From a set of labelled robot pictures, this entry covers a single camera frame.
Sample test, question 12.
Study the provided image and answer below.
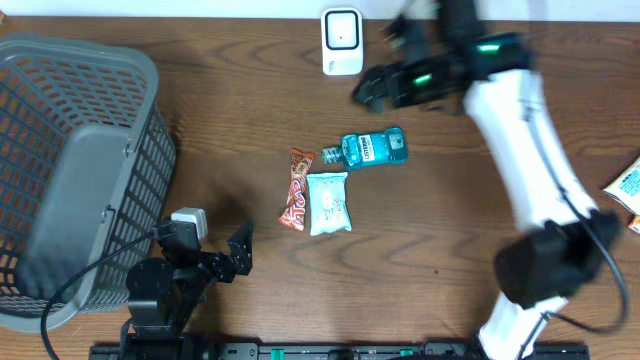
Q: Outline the orange packet at edge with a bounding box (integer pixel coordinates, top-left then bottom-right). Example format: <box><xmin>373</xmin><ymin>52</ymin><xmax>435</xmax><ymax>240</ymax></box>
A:
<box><xmin>628</xmin><ymin>216</ymin><xmax>640</xmax><ymax>234</ymax></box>

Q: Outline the grey plastic shopping basket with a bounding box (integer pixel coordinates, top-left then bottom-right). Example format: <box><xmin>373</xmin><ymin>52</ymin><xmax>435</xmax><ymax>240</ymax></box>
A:
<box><xmin>1</xmin><ymin>34</ymin><xmax>176</xmax><ymax>333</ymax></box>

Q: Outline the red chocolate bar wrapper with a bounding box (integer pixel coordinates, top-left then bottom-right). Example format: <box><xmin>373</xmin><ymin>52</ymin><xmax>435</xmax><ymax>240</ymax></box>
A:
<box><xmin>278</xmin><ymin>148</ymin><xmax>315</xmax><ymax>231</ymax></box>

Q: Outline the blue mouthwash bottle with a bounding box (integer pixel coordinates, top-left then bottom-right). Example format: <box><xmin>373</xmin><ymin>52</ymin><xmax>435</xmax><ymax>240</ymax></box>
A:
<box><xmin>322</xmin><ymin>127</ymin><xmax>409</xmax><ymax>171</ymax></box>

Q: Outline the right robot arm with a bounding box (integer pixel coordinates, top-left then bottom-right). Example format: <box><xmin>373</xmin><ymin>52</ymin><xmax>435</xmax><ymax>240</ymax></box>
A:
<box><xmin>352</xmin><ymin>1</ymin><xmax>621</xmax><ymax>359</ymax></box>

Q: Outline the white barcode scanner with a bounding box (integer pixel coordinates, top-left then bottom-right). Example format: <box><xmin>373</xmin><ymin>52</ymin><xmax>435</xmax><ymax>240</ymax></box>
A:
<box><xmin>320</xmin><ymin>7</ymin><xmax>364</xmax><ymax>76</ymax></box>

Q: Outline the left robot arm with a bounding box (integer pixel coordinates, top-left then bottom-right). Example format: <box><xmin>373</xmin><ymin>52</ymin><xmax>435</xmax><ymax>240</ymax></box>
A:
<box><xmin>118</xmin><ymin>219</ymin><xmax>254</xmax><ymax>360</ymax></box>

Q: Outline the light green tissue pack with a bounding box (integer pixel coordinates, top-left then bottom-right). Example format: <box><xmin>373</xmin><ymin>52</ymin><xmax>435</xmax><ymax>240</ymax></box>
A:
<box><xmin>307</xmin><ymin>172</ymin><xmax>352</xmax><ymax>236</ymax></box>

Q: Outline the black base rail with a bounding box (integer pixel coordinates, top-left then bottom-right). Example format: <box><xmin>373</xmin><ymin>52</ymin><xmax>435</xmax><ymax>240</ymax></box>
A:
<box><xmin>88</xmin><ymin>341</ymin><xmax>592</xmax><ymax>360</ymax></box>

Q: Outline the yellow snack bag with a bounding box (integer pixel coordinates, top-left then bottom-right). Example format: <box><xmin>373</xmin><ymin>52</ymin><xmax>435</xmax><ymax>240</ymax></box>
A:
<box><xmin>603</xmin><ymin>158</ymin><xmax>640</xmax><ymax>216</ymax></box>

